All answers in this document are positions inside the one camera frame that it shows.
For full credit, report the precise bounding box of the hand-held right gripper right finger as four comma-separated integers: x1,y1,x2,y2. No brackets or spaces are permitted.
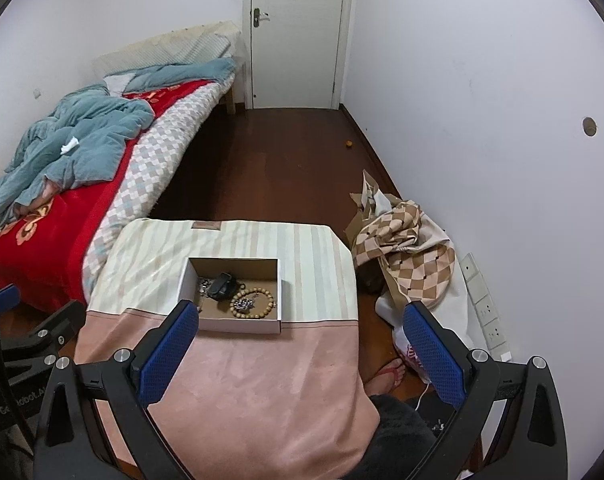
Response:
402,301,569,480

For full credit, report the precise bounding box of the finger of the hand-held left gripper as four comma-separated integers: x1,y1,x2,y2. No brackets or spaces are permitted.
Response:
0,284,21,313
0,300,86,386

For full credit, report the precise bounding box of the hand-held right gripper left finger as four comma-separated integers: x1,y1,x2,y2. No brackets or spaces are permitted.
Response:
32,299,201,480

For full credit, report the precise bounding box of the white cardboard box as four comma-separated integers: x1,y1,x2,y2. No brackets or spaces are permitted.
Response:
178,257,283,336

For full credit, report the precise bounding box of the black smart band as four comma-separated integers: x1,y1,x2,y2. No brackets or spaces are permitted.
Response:
207,272,237,302

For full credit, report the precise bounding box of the wooden bead bracelet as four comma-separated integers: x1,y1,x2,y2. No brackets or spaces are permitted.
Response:
230,287,275,319

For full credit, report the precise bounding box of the red print plastic bag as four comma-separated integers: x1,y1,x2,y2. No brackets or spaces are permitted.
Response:
392,327,433,381

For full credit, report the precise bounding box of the person's bare foot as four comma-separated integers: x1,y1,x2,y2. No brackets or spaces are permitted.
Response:
364,357,407,401

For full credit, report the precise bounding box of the white plastic bag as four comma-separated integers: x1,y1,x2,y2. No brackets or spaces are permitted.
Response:
374,240,470,341

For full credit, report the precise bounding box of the white power strip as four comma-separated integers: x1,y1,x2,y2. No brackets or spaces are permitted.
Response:
459,252,510,356

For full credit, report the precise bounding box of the bed with red blanket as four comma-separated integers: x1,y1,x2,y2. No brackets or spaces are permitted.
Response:
0,78,213,311

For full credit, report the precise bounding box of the dark brown bag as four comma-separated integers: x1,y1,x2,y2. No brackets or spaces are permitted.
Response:
357,265,385,294

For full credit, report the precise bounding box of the pink striped tablecloth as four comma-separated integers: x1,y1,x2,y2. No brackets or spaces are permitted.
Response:
74,219,383,480

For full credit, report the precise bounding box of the brown checkered cloth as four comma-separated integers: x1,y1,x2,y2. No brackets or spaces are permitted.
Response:
351,201,455,306

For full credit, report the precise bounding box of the checkered bed sheet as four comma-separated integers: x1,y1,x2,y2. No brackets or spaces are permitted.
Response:
82,80,230,301

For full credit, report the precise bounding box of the blue quilt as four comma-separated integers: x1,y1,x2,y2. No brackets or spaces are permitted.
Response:
0,57,237,246

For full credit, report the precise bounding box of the striped pillow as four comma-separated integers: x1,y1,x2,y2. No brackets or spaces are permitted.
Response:
92,21,243,73

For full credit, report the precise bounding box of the white door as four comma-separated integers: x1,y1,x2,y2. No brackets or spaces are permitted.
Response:
244,0,355,110

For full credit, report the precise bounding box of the white cable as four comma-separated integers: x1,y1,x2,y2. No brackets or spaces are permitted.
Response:
414,382,433,413

